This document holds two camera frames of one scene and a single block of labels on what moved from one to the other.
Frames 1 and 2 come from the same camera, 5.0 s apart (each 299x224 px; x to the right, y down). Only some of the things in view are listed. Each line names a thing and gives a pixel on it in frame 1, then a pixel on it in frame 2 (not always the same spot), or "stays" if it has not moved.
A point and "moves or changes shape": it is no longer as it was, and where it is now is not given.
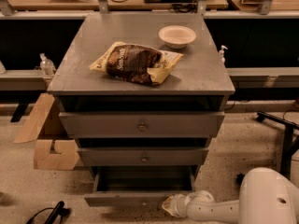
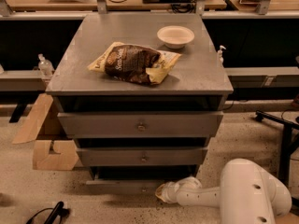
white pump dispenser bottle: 221,53 stays
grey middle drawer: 142,156 stays
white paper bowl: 177,36 stays
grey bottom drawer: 139,186 moves or changes shape
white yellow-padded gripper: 179,204 to 173,192
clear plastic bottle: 47,65 stays
